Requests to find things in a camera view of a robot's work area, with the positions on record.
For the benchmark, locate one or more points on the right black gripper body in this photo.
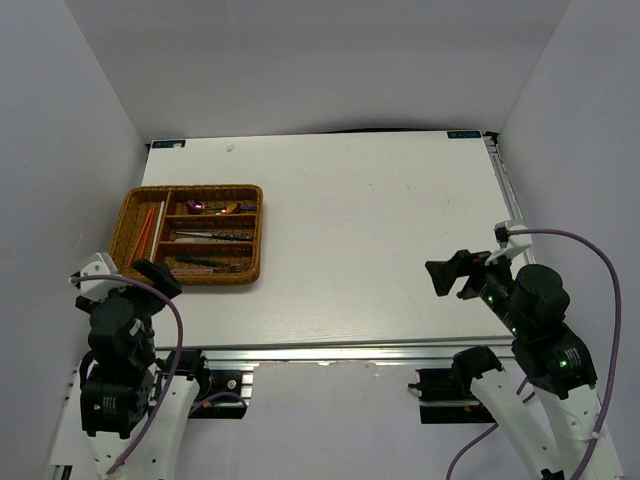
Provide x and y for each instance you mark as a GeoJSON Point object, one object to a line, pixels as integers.
{"type": "Point", "coordinates": [492, 284]}

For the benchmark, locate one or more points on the wicker cutlery tray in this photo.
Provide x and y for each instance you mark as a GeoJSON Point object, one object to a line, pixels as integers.
{"type": "Point", "coordinates": [176, 217]}

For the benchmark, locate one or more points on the aluminium table rail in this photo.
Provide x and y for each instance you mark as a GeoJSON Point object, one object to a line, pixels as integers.
{"type": "Point", "coordinates": [491, 143]}

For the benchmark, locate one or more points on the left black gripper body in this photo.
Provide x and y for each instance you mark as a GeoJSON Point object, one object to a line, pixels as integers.
{"type": "Point", "coordinates": [146, 301]}

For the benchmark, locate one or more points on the fork with pink handle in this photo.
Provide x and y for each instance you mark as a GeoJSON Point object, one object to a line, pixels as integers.
{"type": "Point", "coordinates": [208, 271]}

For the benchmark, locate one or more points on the rainbow spoon ornate handle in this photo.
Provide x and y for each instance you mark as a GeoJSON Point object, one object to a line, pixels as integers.
{"type": "Point", "coordinates": [235, 208]}

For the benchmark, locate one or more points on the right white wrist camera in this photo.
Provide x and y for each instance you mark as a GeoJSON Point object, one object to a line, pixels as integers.
{"type": "Point", "coordinates": [513, 239]}

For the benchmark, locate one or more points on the knife with brown marbled handle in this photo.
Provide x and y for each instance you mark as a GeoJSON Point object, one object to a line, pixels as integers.
{"type": "Point", "coordinates": [216, 235]}

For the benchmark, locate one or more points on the blue label left corner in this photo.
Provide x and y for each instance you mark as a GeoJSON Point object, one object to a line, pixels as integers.
{"type": "Point", "coordinates": [168, 144]}

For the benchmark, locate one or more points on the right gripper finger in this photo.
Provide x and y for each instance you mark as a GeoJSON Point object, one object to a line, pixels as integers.
{"type": "Point", "coordinates": [444, 274]}
{"type": "Point", "coordinates": [467, 259]}

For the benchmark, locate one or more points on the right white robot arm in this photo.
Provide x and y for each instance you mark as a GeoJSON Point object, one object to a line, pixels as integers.
{"type": "Point", "coordinates": [557, 364]}

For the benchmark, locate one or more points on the rainbow spoon plain handle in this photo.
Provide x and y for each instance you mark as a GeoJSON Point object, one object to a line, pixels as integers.
{"type": "Point", "coordinates": [195, 205]}

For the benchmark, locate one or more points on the blue label corner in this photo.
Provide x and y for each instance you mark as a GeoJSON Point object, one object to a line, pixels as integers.
{"type": "Point", "coordinates": [168, 144]}
{"type": "Point", "coordinates": [464, 134]}

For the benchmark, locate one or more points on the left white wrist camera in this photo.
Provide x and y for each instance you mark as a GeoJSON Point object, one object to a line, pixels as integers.
{"type": "Point", "coordinates": [97, 277]}

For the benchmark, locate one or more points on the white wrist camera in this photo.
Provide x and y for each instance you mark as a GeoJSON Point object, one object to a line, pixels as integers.
{"type": "Point", "coordinates": [513, 239]}
{"type": "Point", "coordinates": [97, 277]}

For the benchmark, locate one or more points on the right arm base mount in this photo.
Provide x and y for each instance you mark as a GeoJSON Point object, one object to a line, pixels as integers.
{"type": "Point", "coordinates": [442, 400]}

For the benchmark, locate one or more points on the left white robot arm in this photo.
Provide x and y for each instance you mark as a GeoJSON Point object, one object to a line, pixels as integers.
{"type": "Point", "coordinates": [134, 406]}

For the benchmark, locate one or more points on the knife with green marbled handle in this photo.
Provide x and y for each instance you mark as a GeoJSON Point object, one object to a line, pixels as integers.
{"type": "Point", "coordinates": [202, 246]}

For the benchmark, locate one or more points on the blue label right corner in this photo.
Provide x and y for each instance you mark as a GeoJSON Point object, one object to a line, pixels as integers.
{"type": "Point", "coordinates": [464, 134]}

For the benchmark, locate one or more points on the white chopstick thick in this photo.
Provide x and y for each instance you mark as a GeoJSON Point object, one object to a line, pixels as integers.
{"type": "Point", "coordinates": [158, 226]}

